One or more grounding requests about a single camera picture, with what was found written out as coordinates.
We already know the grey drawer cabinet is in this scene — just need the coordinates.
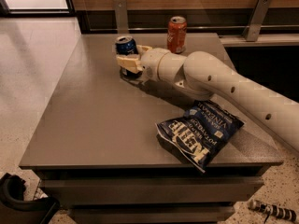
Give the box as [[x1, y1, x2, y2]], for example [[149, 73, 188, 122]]
[[20, 35, 281, 224]]

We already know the blue kettle chips bag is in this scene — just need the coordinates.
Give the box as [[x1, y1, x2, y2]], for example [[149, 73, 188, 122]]
[[156, 100, 244, 173]]

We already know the metal bracket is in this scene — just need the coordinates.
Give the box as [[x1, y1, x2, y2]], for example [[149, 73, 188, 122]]
[[113, 0, 129, 34], [242, 0, 272, 42]]

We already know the orange soda can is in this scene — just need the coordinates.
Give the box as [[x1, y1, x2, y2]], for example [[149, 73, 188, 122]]
[[167, 16, 187, 53]]

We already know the blue pepsi can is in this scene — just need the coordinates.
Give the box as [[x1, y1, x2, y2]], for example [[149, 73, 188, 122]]
[[115, 35, 141, 77]]

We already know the right metal bracket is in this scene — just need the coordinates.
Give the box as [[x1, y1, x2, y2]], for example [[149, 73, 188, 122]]
[[242, 0, 272, 42]]

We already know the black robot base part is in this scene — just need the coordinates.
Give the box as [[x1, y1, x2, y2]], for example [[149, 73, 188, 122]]
[[0, 173, 60, 224]]

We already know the striped black white cable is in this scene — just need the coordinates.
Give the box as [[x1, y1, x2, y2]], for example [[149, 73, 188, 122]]
[[248, 199, 299, 224]]

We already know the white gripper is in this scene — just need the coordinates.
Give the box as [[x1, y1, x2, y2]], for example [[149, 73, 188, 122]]
[[116, 45, 169, 81]]

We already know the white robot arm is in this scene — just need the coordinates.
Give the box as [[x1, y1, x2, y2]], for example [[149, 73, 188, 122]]
[[116, 46, 299, 153]]

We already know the left metal bracket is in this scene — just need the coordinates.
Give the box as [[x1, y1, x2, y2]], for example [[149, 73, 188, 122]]
[[113, 0, 129, 34]]

